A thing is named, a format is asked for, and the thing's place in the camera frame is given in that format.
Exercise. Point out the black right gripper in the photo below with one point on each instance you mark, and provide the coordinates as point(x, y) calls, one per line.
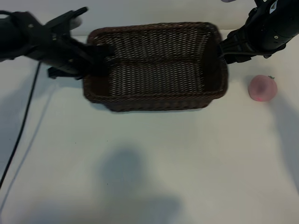
point(240, 44)

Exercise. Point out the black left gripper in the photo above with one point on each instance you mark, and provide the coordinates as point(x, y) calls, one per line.
point(63, 53)

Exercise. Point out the pink peach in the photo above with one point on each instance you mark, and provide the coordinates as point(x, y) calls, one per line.
point(262, 88)

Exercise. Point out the dark brown wicker basket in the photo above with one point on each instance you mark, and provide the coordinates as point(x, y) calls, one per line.
point(158, 70)

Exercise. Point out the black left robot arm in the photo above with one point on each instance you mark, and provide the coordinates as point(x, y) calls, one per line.
point(14, 35)

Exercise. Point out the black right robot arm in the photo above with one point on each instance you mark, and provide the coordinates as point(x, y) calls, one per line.
point(280, 25)

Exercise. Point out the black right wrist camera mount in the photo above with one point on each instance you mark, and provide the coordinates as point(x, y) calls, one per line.
point(266, 53)

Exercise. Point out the grey metal mount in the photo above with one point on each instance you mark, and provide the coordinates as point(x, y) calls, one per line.
point(227, 1)

